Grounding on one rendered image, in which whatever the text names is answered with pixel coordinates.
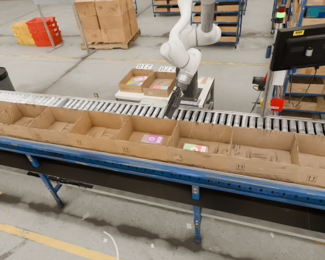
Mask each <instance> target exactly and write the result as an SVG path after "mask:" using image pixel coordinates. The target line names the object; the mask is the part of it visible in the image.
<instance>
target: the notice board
mask: <svg viewBox="0 0 325 260"><path fill-rule="evenodd" d="M33 2H34V4H36V5H37V7H38V10H39V12H40V15H41V18H42V21H43V23H44V26H45V28H46V31H47V34H48V36H49V38H50V41H51V44H52V46H53V49H51V50H49V51H47V52H46V53H49V52H51V51H53V50H55V49H57V48H59V47H61V46H63V45H62V44H61V45H59V46H57V47H55V45H54V43H53V39H52V37H51V34H50V32H49V29H48V27H47V24H46V21H45V19H44V16H43V14H42V11H41V8H40V6H39V4H45V5H73V7H74V10H75V13H76V17H77V20H78V23H79V26H80V30H81V32H82V36H83V39H84V43H85V46H86V49H87V54H86V55H84V56H83V57H81V59H84V58H85V57H87V56H89V55H90V54H92V53H94V52H96V51H97V49H94V50H93V51H91V52H90V51H89V48H88V44H87V40H86V37H85V34H84V30H83V27H82V24H81V21H80V18H79V14H78V11H77V7H76V4H75V0H33Z"/></svg>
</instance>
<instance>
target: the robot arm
mask: <svg viewBox="0 0 325 260"><path fill-rule="evenodd" d="M192 1H193V0H177V3H178V6H179V9H180V13H181V18H180V20H179V21H178V22H177V23H176V25H175V26H174V27H173V28H172V30H171V32H170V36H169V41H168V42H165V43H164V44H163V45H162V46H161V48H160V54H161V56H162V58H163V59H164V60H165V61H166V62H168V63H169V64H171V65H173V66H175V67H178V68H180V71H179V74H178V76H177V78H176V79H177V80H178V81H176V83H175V86H176V89H175V90H173V91H172V94H171V96H170V98H169V101H168V107H167V109H166V112H165V114H164V116H167V118H169V119H172V117H173V114H174V112H175V110H176V109H178V107H179V105H180V102H181V100H182V98H183V96H184V94H183V90H186V89H187V86H188V85H187V84H190V82H191V80H192V78H193V76H194V74H195V73H196V71H197V69H198V67H199V65H200V62H201V58H202V53H201V52H200V51H199V50H198V49H196V48H194V47H196V46H203V45H210V44H214V43H216V42H218V41H219V40H220V38H221V29H220V28H219V27H218V26H216V25H215V24H214V23H213V21H214V10H215V1H216V0H200V1H201V24H200V25H199V27H198V28H193V27H192V26H191V25H190V24H188V23H189V21H190V18H191V8H192Z"/></svg>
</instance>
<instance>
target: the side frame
mask: <svg viewBox="0 0 325 260"><path fill-rule="evenodd" d="M18 146H19V147H18ZM0 150H6V151H11V152H17V153H22V154H27V155H33V156H39V157H44V158H49V159H55V160H60V161H66V162H70V163H75V164H80V165H86V166H92V167H97V168H102V169H108V170H113V171H119V172H124V173H130V174H135V175H141V176H146V177H151V178H157V179H160V180H166V181H172V182H177V183H182V184H188V185H194V186H199V187H204V188H210V189H215V190H221V191H226V192H232V193H237V194H243V195H246V196H252V197H257V198H263V199H268V200H274V201H279V202H284V203H290V204H296V205H301V206H306V207H312V208H317V209H323V210H325V192H322V191H315V190H309V189H303V188H297V187H291V186H285V185H279V184H273V183H267V182H261V181H255V180H249V179H245V178H238V177H232V176H226V175H220V174H214V173H208V172H202V171H196V170H190V169H184V168H178V167H172V166H165V165H159V164H153V163H149V162H143V161H137V160H131V159H125V158H119V157H113V156H107V155H101V154H94V153H88V152H82V151H77V150H70V149H64V148H58V147H52V146H48V145H42V144H36V143H30V142H24V141H17V140H11V139H6V138H0ZM49 152H50V153H49ZM55 153H56V154H55ZM69 156H70V157H69ZM76 157H77V158H76ZM83 158H84V159H83ZM90 159H91V161H90ZM97 160H98V161H97ZM105 162H106V163H105ZM112 163H113V164H112ZM120 164H121V166H120ZM128 166H129V167H128ZM136 167H137V169H136ZM144 169H145V170H146V171H145V170H144ZM153 170H154V172H153ZM161 172H163V174H162V173H161ZM170 173H172V175H171V174H170ZM180 175H181V177H180ZM189 176H190V178H189ZM198 178H200V180H198ZM208 180H209V182H208ZM218 182H220V183H219V184H218ZM228 183H229V184H230V185H228ZM239 185H240V187H238V186H239ZM249 187H251V189H249ZM261 189H262V191H260V190H261ZM272 191H273V193H271V192H272ZM283 193H285V195H283ZM295 195H297V197H296V198H295ZM307 198H309V200H307ZM320 200H322V201H321V202H320Z"/></svg>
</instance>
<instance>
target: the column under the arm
mask: <svg viewBox="0 0 325 260"><path fill-rule="evenodd" d="M175 70H176V78H177V76H178V74H179V71H180V68H178V67H176V69H175ZM187 85H188V86H187V89H186V90H183V94H184V96H183V98H182V100H184V101H193V102H197V100H198V98H199V96H200V94H201V92H202V90H203V88H198V70H197V71H196V73H195V74H194V76H193V78H192V80H191V82H190V84H187Z"/></svg>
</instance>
